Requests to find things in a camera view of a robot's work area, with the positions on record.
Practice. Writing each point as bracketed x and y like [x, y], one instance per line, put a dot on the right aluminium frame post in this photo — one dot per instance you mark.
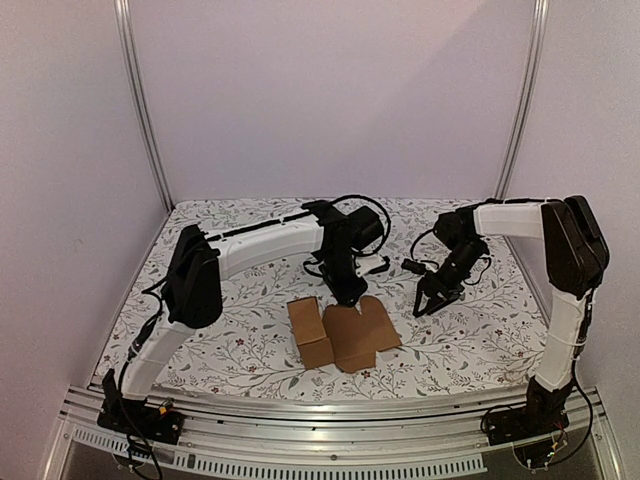
[526, 94]

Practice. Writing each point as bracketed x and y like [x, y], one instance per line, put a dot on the aluminium front rail frame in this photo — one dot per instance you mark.
[436, 437]

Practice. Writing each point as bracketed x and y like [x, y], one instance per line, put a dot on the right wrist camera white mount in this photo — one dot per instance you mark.
[419, 267]

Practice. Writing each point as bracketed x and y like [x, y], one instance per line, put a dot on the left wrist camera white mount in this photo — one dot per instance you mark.
[371, 265]

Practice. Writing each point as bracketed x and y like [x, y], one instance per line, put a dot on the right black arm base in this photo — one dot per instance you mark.
[544, 412]

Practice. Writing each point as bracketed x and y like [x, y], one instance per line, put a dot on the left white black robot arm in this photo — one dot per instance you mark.
[190, 295]

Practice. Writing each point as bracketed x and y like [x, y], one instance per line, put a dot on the floral patterned table mat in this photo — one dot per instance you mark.
[282, 335]

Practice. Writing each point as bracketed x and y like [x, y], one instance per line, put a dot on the left aluminium frame post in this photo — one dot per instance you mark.
[135, 79]

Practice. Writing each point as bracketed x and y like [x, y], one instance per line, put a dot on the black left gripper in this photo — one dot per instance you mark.
[345, 294]

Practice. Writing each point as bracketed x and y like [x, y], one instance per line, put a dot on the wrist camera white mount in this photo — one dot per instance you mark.
[419, 267]
[371, 265]

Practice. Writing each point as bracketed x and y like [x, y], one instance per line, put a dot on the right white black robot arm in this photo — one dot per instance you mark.
[576, 257]

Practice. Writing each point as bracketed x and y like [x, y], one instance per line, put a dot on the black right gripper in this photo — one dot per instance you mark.
[441, 285]

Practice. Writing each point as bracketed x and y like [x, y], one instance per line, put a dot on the brown cardboard box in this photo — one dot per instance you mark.
[346, 337]

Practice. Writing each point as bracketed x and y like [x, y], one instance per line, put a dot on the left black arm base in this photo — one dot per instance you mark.
[137, 418]

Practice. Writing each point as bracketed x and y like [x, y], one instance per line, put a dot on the aluminium frame post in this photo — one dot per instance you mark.
[526, 94]
[135, 79]

